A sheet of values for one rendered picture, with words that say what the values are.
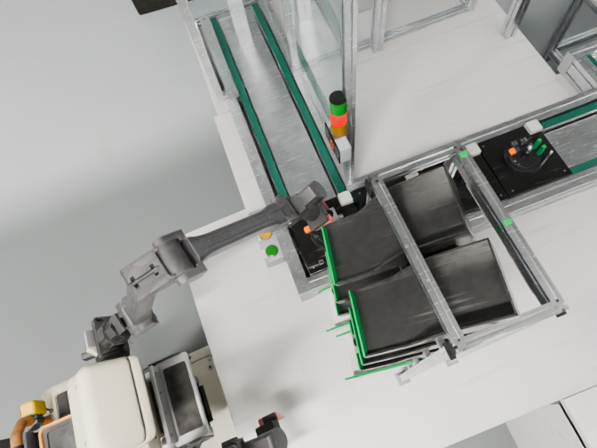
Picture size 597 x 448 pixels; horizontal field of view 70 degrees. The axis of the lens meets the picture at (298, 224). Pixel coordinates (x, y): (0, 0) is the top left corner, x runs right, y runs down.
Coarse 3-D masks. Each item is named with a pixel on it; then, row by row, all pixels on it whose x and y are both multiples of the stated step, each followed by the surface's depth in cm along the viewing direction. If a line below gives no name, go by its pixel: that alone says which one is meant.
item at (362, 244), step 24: (408, 192) 83; (432, 192) 83; (456, 192) 77; (360, 216) 90; (384, 216) 87; (408, 216) 85; (432, 216) 82; (456, 216) 80; (336, 240) 91; (360, 240) 88; (384, 240) 86; (432, 240) 81; (456, 240) 75; (336, 264) 90; (360, 264) 87; (384, 264) 80
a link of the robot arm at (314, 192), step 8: (312, 184) 120; (320, 184) 123; (304, 192) 119; (312, 192) 118; (320, 192) 120; (272, 200) 118; (288, 200) 121; (296, 200) 120; (304, 200) 119; (312, 200) 120; (320, 200) 121; (296, 208) 121; (304, 208) 120; (288, 224) 117
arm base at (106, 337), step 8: (96, 320) 123; (104, 320) 124; (96, 328) 121; (104, 328) 119; (112, 328) 117; (96, 336) 120; (104, 336) 118; (112, 336) 117; (120, 336) 117; (128, 336) 121; (96, 344) 119; (104, 344) 119; (112, 344) 118; (120, 344) 120; (128, 344) 125
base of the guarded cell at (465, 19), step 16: (400, 0) 206; (416, 0) 205; (432, 0) 204; (448, 0) 203; (480, 0) 201; (368, 16) 204; (400, 16) 202; (416, 16) 201; (464, 16) 198; (480, 16) 197; (368, 32) 200; (416, 32) 197; (432, 32) 196; (208, 48) 207; (384, 48) 196; (400, 48) 195; (208, 80) 199; (224, 112) 191
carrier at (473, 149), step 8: (472, 144) 157; (472, 152) 155; (480, 152) 156; (480, 160) 156; (432, 168) 157; (480, 168) 155; (488, 168) 154; (456, 176) 152; (488, 176) 153; (456, 184) 151; (464, 184) 151; (496, 184) 152; (464, 192) 150; (496, 192) 150; (504, 192) 150; (464, 200) 151; (472, 200) 150; (504, 200) 150; (464, 208) 149; (472, 208) 149
